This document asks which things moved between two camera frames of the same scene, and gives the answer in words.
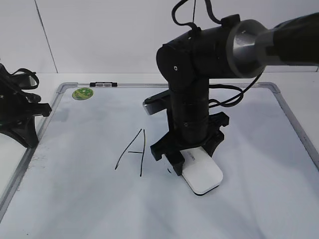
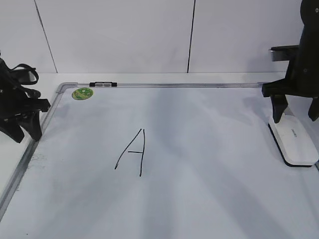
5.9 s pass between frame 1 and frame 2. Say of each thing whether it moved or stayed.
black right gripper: moved
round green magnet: stayed
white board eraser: moved
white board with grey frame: stayed
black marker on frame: stayed
